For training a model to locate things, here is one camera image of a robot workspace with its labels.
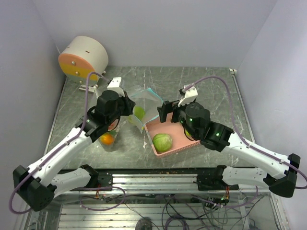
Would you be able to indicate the white corner clip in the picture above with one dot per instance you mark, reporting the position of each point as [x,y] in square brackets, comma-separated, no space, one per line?
[233,71]

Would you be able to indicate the orange mango fruit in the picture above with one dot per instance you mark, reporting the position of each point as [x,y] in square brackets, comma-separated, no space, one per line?
[107,139]

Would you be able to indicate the white bracket block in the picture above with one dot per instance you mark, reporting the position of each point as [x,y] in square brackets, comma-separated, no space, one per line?
[91,89]

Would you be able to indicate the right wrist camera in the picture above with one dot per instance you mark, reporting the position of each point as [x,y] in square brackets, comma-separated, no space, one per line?
[189,94]

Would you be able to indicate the blue zipper clear bag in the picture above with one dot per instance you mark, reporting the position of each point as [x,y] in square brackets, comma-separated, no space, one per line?
[148,100]

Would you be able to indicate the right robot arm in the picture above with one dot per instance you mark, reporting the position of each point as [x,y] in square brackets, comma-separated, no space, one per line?
[270,169]

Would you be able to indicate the pale cabbage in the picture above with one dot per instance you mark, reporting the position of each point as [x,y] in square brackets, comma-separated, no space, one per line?
[162,142]
[138,112]

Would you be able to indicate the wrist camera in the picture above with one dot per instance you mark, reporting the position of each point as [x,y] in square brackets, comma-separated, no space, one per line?
[116,85]
[189,94]

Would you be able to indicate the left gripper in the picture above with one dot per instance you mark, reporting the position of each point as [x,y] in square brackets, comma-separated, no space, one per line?
[129,105]

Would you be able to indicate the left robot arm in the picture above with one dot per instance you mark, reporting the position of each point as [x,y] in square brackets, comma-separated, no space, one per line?
[40,182]

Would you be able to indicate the round drawer cabinet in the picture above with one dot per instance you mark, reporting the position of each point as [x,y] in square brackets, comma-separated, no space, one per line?
[82,56]

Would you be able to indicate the dotted clear zip bag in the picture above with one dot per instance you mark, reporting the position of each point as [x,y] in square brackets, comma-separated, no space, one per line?
[113,129]

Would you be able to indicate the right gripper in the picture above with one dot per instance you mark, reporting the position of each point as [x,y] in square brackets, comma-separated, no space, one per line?
[167,107]

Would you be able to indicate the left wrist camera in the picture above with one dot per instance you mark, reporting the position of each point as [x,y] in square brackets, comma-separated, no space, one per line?
[116,85]

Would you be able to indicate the pink plastic basket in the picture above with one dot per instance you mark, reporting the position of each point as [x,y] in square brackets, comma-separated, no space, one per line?
[175,130]

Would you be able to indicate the aluminium rail frame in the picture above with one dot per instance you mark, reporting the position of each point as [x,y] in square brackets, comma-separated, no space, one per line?
[176,199]

